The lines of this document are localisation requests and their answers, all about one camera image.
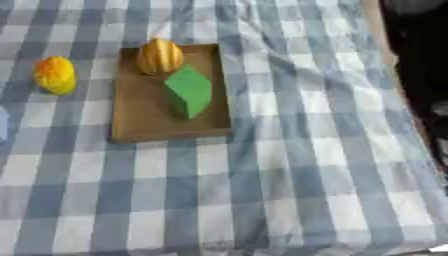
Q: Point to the brown cardboard box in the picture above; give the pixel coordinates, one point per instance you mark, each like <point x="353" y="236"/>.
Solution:
<point x="146" y="116"/>

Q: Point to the green block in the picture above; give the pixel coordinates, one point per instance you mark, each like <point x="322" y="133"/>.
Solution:
<point x="191" y="90"/>

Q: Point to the yellow ridged toy fruit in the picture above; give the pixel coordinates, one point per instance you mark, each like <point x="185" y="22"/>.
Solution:
<point x="159" y="56"/>

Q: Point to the orange yellow bumpy toy fruit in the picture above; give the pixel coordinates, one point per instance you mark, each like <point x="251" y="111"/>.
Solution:
<point x="55" y="75"/>

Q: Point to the pale blue object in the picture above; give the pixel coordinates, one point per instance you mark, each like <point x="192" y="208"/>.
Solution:
<point x="2" y="125"/>

